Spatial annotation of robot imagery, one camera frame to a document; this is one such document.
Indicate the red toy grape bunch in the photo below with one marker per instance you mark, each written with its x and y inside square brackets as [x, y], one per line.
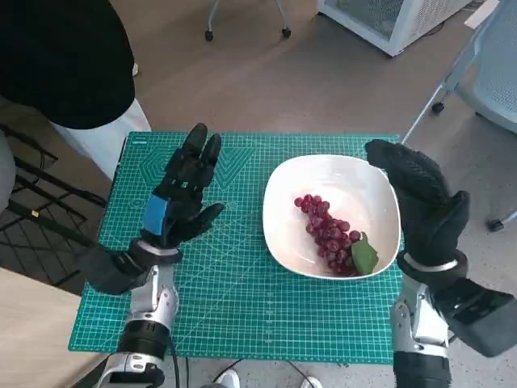
[327, 230]

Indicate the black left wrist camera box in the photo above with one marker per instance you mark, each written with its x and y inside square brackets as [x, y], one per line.
[109, 271]

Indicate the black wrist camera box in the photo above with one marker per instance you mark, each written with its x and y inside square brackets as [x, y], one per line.
[109, 271]
[484, 319]

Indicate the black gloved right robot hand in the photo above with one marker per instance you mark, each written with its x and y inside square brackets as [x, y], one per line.
[424, 202]

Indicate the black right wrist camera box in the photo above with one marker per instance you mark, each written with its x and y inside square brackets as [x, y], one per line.
[484, 319]

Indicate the grey mesh chair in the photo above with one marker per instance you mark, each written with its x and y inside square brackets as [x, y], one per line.
[497, 81]

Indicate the white shoe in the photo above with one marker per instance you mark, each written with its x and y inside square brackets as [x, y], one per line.
[228, 379]
[311, 382]

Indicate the white cabinet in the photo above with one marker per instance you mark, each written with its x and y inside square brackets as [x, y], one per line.
[404, 24]

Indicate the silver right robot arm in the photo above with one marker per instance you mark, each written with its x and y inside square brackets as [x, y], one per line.
[424, 331]

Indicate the wooden desk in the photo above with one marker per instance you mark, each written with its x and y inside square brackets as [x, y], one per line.
[24, 323]

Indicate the beige cardboard piece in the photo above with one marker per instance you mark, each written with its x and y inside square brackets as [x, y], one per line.
[482, 12]

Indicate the green cutting mat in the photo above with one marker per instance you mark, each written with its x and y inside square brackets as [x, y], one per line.
[242, 307]

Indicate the rolling chair base with casters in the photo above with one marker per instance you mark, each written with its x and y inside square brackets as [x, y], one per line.
[286, 32]

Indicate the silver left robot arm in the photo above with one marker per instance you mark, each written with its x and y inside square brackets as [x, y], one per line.
[151, 299]

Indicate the white square plate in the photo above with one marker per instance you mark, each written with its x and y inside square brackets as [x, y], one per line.
[291, 242]

